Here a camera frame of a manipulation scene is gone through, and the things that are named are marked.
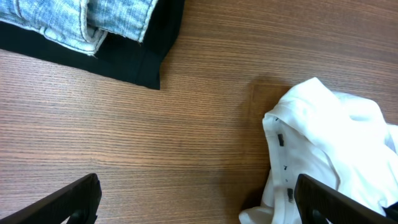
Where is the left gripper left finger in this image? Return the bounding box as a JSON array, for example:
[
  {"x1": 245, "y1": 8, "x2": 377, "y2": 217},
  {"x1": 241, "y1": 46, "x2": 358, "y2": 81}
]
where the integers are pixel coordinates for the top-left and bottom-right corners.
[{"x1": 1, "y1": 173, "x2": 102, "y2": 224}]

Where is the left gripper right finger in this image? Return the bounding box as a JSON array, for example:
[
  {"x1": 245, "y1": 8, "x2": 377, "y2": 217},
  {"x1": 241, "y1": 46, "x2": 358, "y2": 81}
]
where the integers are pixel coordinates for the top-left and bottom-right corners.
[{"x1": 294, "y1": 174, "x2": 397, "y2": 224}]

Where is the white t-shirt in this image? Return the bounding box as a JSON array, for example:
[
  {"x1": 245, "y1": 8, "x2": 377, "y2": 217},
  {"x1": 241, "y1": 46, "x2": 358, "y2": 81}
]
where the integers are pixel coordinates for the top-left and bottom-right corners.
[{"x1": 239, "y1": 78, "x2": 397, "y2": 223}]

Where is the folded black garment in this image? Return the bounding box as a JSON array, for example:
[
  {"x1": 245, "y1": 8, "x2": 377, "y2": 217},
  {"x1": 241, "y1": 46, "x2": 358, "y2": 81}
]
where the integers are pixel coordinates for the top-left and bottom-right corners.
[{"x1": 1, "y1": 0, "x2": 185, "y2": 90}]

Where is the folded light denim garment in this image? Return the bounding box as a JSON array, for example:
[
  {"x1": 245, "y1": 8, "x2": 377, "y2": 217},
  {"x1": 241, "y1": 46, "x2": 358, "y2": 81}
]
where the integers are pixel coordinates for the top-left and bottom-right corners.
[{"x1": 1, "y1": 0, "x2": 158, "y2": 55}]

